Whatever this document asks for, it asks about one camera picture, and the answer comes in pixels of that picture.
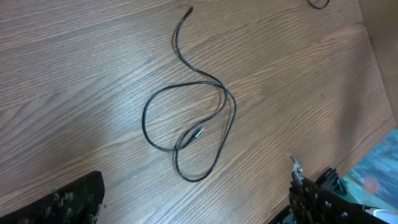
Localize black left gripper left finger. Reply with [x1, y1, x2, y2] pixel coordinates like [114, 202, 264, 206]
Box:
[1, 170, 105, 224]

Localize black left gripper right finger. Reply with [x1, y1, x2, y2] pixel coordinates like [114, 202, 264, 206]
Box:
[289, 156, 384, 224]

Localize black braided usb cable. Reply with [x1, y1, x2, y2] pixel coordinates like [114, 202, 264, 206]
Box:
[142, 6, 238, 183]

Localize black smooth usb cable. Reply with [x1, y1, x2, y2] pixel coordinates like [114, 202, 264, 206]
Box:
[306, 0, 331, 10]

